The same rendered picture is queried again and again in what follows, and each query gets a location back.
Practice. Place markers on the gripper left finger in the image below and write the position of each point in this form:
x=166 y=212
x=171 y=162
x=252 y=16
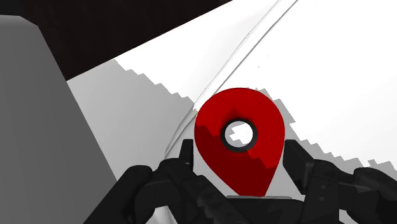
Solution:
x=173 y=189

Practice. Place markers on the red teardrop-shaped tag with hole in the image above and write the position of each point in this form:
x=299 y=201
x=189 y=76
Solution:
x=248 y=149

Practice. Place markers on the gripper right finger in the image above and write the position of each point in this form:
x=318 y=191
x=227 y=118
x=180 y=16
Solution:
x=328 y=186

